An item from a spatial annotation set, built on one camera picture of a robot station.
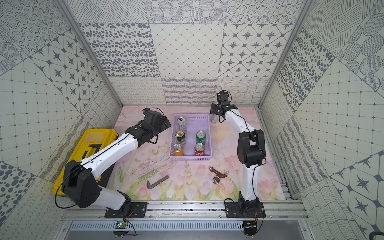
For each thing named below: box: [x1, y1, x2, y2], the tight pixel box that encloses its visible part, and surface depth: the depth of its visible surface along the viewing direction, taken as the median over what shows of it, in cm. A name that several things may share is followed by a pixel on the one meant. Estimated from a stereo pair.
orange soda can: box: [173, 143, 184, 157], surface depth 86 cm
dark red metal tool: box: [208, 166, 229, 185], surface depth 85 cm
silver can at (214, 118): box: [210, 114, 219, 124], surface depth 104 cm
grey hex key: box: [146, 175, 169, 189], surface depth 84 cm
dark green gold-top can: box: [175, 130, 186, 144], surface depth 92 cm
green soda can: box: [195, 130, 207, 145], surface depth 93 cm
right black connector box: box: [242, 220, 258, 239], surface depth 73 cm
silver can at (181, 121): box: [177, 116, 186, 131], surface depth 96 cm
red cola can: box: [194, 142, 206, 156], surface depth 87 cm
